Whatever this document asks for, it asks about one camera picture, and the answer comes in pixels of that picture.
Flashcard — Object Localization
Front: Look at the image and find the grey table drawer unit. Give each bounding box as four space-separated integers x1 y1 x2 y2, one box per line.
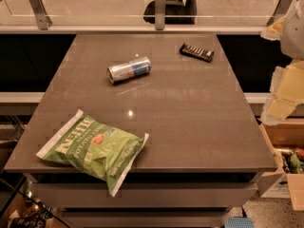
31 180 257 228

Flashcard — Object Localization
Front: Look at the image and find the green potato chips bag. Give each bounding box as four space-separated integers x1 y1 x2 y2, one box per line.
36 110 149 197

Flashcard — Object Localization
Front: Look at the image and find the middle metal railing post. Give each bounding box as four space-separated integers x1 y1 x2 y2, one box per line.
155 0 165 30

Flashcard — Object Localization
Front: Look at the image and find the black office chair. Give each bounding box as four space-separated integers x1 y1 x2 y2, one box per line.
142 0 201 26

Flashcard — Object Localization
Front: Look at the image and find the cardboard box with items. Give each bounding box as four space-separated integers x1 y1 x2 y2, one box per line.
257 119 304 211

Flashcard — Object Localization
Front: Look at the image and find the right metal railing post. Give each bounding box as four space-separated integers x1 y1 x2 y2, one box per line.
267 0 293 26

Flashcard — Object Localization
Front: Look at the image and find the blue mesh basket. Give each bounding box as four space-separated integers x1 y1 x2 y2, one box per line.
224 218 255 228

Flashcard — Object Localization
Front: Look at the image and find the left metal railing post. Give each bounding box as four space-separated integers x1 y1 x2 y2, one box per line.
28 0 52 30

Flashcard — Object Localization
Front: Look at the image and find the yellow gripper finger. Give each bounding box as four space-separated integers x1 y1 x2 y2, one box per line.
260 16 286 41
260 61 304 125

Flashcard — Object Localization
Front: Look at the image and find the metal railing post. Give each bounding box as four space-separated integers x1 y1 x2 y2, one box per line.
267 0 293 26
28 0 52 30
155 0 165 30

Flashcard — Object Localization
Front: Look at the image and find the dark chocolate bar wrapper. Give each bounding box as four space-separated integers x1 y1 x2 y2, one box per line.
180 44 214 63

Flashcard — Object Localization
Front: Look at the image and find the silver blue redbull can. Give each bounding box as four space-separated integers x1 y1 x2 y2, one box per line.
107 57 152 84

